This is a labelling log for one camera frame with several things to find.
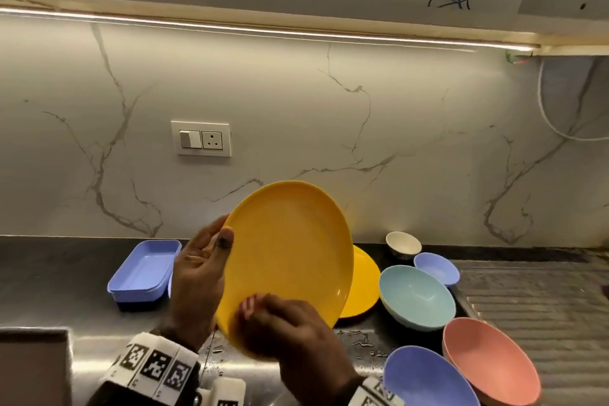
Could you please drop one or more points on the person's left hand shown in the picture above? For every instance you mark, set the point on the person's left hand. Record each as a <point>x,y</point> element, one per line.
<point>195,286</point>

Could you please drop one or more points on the person's right hand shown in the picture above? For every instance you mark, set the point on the person's right hand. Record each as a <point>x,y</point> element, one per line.
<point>304,344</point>

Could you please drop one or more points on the light blue plate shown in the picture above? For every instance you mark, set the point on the light blue plate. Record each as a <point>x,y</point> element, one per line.
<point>170,286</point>

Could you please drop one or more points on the yellow plate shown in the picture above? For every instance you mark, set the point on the yellow plate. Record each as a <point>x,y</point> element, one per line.
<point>364,282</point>
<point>285,248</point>

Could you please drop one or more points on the teal bowl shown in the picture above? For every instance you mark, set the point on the teal bowl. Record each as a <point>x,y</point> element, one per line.
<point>416,296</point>

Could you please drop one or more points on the large blue bowl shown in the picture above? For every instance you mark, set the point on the large blue bowl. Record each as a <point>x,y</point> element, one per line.
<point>423,382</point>

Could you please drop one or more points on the small cream bowl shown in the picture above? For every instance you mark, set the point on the small cream bowl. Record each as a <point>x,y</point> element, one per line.
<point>403,243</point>

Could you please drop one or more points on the small blue bowl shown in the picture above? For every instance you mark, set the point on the small blue bowl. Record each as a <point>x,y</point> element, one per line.
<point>435,267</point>

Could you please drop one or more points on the pink bowl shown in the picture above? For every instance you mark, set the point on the pink bowl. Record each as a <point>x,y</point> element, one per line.
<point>490,363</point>

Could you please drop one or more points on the blue rectangular tray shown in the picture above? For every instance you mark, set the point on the blue rectangular tray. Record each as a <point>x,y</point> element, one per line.
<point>142,270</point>

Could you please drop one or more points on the right wrist marker band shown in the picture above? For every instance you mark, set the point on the right wrist marker band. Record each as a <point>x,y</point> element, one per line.
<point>376,394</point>

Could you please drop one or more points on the wrist marker band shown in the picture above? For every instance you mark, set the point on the wrist marker band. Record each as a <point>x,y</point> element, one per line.
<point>376,394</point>
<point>152,363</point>

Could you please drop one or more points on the left wrist marker band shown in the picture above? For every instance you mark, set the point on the left wrist marker band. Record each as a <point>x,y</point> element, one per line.
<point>152,363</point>

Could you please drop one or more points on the LED light strip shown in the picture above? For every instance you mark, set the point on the LED light strip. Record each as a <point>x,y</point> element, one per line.
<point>238,29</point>

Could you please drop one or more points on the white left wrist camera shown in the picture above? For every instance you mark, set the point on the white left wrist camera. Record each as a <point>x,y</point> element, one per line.
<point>228,394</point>

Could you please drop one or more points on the white wall switch socket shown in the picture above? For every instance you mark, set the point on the white wall switch socket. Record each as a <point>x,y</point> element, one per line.
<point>211,139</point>

